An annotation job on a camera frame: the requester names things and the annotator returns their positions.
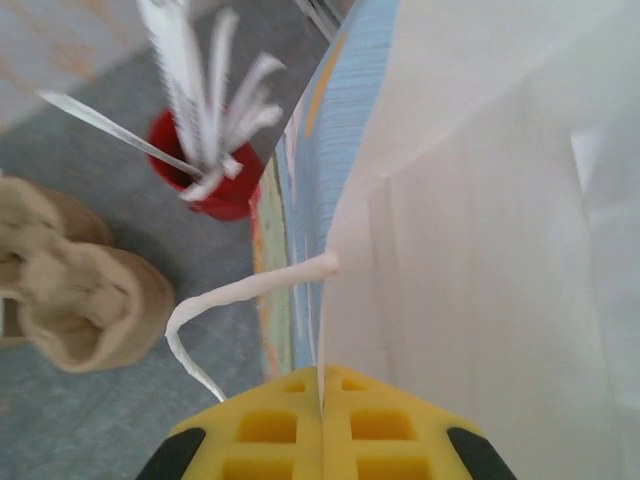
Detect red plastic cup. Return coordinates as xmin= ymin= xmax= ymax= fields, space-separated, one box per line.
xmin=147 ymin=108 xmax=264 ymax=221

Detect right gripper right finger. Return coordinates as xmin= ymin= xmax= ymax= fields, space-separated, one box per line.
xmin=322 ymin=364 xmax=519 ymax=480

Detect aluminium frame side rail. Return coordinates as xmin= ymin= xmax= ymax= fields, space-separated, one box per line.
xmin=294 ymin=0 xmax=346 ymax=44

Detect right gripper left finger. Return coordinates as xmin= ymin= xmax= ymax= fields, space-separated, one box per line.
xmin=134 ymin=367 xmax=324 ymax=480

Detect landscape print paper gift bag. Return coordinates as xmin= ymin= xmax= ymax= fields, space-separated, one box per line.
xmin=164 ymin=0 xmax=640 ymax=480

